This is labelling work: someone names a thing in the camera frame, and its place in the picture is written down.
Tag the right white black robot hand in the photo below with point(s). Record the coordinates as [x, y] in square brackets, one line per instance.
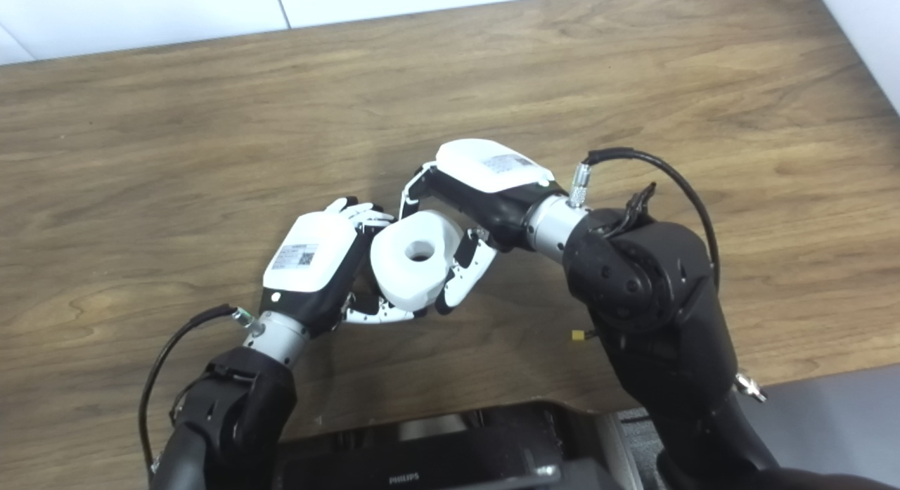
[485, 170]

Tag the round white piece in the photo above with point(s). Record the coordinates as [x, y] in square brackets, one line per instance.
[401, 275]

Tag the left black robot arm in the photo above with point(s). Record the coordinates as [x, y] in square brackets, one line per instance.
[232, 413]

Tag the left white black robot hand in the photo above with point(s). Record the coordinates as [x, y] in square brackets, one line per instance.
[313, 258]

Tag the black Philips monitor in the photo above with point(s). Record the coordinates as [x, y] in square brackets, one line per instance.
[436, 462]

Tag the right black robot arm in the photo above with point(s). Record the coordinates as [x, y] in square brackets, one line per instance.
[654, 307]

